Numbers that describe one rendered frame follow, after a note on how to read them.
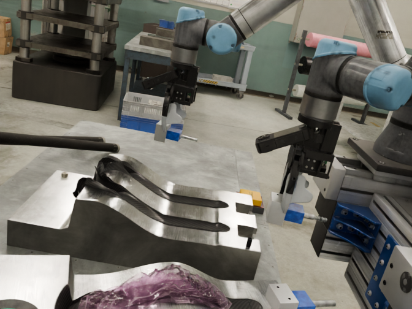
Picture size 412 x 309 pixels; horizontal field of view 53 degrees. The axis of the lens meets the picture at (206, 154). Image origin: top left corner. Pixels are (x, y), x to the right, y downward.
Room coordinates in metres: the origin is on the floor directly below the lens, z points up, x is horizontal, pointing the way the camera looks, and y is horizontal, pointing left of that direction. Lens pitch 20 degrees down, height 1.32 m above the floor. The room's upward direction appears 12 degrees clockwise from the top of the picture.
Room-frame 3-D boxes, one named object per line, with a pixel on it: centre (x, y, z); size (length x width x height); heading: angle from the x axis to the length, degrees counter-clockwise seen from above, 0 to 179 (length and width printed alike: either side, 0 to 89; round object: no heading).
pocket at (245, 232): (0.77, -0.12, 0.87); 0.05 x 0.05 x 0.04; 2
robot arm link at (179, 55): (1.22, 0.12, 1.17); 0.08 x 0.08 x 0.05
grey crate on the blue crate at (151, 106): (3.95, 0.59, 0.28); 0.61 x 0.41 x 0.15; 97
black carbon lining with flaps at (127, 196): (0.81, 0.09, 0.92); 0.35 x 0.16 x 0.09; 92
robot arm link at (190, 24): (1.22, 0.12, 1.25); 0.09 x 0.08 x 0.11; 90
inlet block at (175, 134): (1.22, 0.10, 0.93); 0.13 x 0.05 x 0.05; 84
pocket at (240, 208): (0.88, -0.12, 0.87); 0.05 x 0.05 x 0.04; 2
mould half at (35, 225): (0.82, 0.11, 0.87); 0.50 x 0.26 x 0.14; 92
